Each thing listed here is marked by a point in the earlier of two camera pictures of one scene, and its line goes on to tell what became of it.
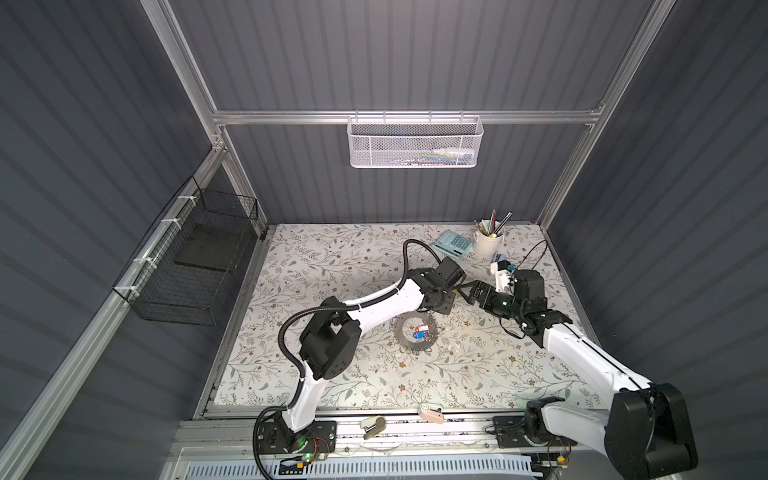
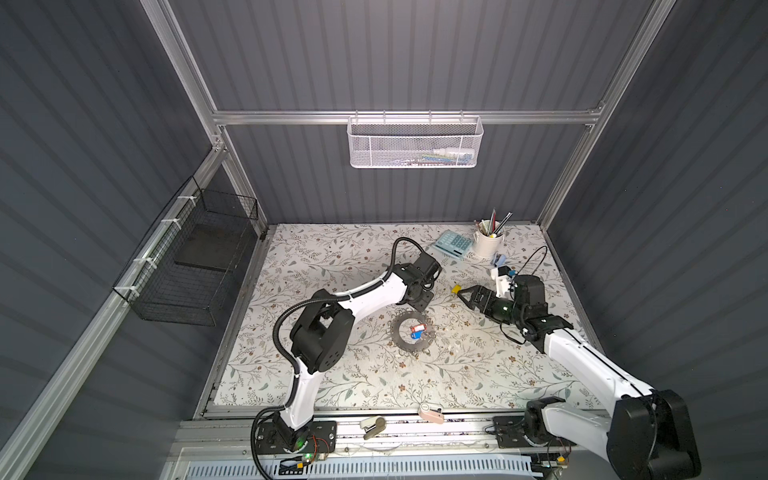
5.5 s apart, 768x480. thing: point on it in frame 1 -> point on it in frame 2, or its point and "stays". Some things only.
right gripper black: [479, 290] stays
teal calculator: [454, 243] stays
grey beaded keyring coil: [406, 345] stays
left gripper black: [447, 306] -> [421, 306]
